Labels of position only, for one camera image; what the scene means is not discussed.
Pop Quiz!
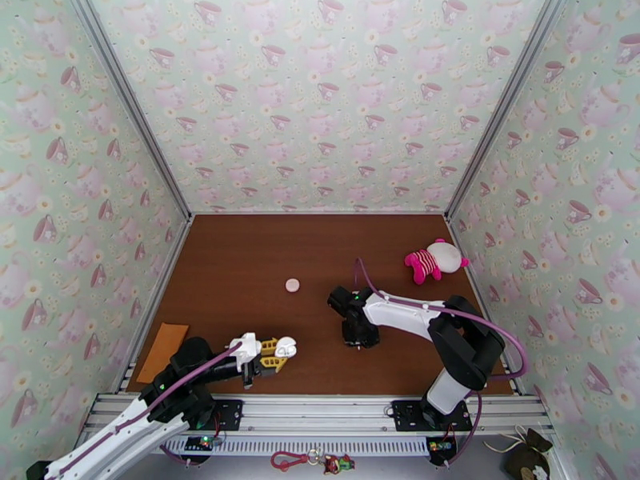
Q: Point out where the orange leather pouch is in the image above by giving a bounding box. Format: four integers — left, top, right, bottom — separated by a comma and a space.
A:
135, 322, 190, 385

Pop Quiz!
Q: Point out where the pink striped plush toy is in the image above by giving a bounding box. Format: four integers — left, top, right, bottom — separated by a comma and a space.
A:
403, 238, 471, 284

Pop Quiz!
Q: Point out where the small red figure charm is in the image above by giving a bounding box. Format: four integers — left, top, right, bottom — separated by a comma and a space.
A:
322, 454, 356, 476

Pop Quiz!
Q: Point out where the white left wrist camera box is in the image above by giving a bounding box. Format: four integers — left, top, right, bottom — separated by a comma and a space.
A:
229, 332, 262, 373

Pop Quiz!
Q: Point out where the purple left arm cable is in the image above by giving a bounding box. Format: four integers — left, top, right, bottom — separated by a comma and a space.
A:
45, 342, 246, 480

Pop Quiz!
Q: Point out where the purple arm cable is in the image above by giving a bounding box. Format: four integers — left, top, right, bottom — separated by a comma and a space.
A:
45, 342, 246, 480
354, 258, 530, 467

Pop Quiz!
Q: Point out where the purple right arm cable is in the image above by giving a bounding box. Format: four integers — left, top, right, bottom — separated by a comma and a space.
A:
354, 258, 530, 467

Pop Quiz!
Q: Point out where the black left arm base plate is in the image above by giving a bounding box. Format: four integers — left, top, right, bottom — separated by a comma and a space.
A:
190, 399, 243, 430

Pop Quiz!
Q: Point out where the aluminium mounting rail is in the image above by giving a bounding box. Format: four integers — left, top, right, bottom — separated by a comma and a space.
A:
82, 393, 556, 434

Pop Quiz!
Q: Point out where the white slotted cable duct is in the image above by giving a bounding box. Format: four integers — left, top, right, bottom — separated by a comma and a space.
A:
159, 435, 431, 457

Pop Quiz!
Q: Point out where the red carabiner keychain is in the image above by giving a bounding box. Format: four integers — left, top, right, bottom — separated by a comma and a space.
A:
270, 450, 310, 472

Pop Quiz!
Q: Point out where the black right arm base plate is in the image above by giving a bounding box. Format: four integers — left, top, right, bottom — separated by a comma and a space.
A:
390, 399, 474, 432

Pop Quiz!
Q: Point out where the brown drawstring pouch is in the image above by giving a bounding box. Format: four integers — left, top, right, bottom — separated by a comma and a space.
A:
482, 424, 554, 480

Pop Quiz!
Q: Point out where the aluminium frame post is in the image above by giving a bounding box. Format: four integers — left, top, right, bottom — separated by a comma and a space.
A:
67, 0, 194, 221
443, 0, 574, 222

